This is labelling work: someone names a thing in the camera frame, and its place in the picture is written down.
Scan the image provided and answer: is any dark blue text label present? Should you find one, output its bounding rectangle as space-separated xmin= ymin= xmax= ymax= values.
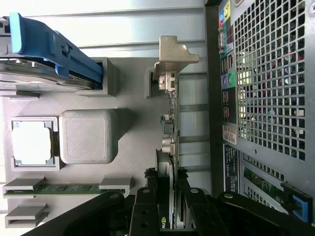
xmin=223 ymin=144 xmax=240 ymax=195

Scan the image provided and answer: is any grey 3D-printed parts rack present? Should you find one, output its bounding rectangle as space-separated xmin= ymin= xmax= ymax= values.
xmin=0 ymin=57 xmax=210 ymax=230

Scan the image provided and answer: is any green RAM stick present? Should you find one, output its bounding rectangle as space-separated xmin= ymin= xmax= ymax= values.
xmin=3 ymin=183 xmax=129 ymax=198

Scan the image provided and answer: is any beige barcode sticker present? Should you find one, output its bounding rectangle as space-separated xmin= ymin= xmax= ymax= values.
xmin=222 ymin=124 xmax=238 ymax=145

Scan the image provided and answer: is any grey rounded square block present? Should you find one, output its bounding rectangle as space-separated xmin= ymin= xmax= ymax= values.
xmin=59 ymin=109 xmax=119 ymax=165

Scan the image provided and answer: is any blue card retention latch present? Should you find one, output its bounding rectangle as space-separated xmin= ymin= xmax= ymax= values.
xmin=282 ymin=181 xmax=311 ymax=222

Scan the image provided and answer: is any silver CPU chip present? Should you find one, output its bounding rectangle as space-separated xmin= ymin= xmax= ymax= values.
xmin=11 ymin=120 xmax=55 ymax=165

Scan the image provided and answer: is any grey perforated PC case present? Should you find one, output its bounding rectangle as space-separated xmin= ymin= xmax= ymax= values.
xmin=203 ymin=0 xmax=315 ymax=223

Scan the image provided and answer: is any hard disk with blue caddy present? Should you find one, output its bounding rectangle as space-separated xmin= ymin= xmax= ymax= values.
xmin=0 ymin=12 xmax=103 ymax=92

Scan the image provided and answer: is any green GPU with metal bracket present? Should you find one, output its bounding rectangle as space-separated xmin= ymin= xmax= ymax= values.
xmin=152 ymin=35 xmax=200 ymax=236

